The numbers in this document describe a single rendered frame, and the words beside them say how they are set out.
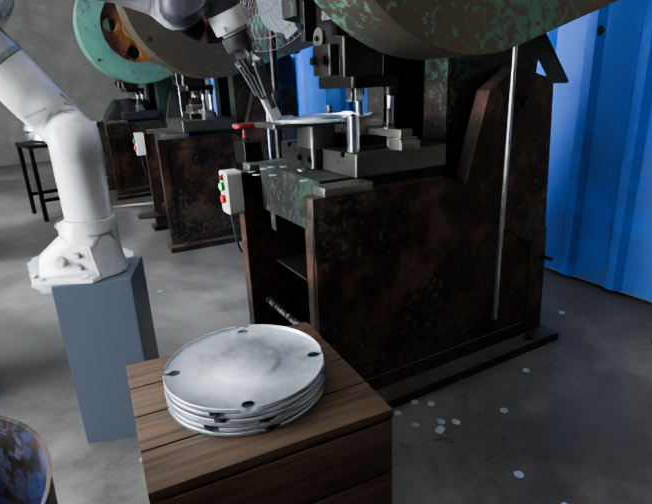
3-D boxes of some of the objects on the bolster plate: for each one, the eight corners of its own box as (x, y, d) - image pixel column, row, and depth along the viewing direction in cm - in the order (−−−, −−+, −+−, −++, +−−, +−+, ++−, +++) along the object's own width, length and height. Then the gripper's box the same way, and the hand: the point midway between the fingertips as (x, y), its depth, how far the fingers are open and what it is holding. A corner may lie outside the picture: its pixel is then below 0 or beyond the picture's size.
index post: (351, 152, 128) (351, 114, 125) (345, 151, 130) (344, 113, 127) (361, 151, 129) (360, 113, 126) (354, 150, 132) (353, 113, 128)
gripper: (213, 41, 127) (256, 125, 139) (231, 37, 117) (276, 128, 129) (236, 28, 130) (277, 112, 141) (257, 23, 119) (299, 114, 131)
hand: (271, 108), depth 133 cm, fingers closed
